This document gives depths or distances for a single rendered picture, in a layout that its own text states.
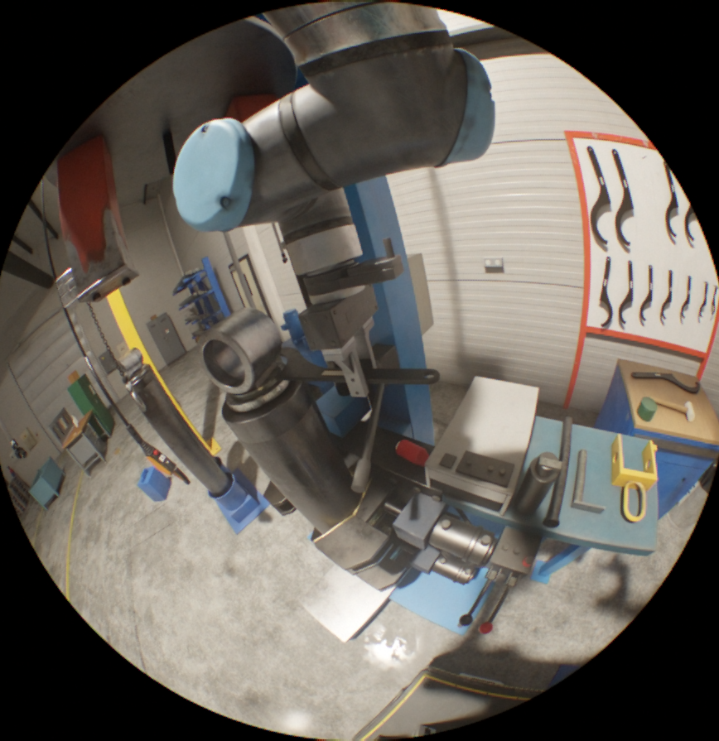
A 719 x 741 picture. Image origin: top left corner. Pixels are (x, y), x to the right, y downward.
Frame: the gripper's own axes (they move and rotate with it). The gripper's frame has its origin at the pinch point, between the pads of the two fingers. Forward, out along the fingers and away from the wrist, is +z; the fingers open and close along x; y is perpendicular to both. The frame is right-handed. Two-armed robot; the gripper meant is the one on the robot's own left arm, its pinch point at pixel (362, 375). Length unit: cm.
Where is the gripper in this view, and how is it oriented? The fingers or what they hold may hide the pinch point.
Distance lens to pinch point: 38.3
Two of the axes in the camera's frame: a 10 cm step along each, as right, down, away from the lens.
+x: -3.9, 5.5, -7.3
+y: -8.8, -0.1, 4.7
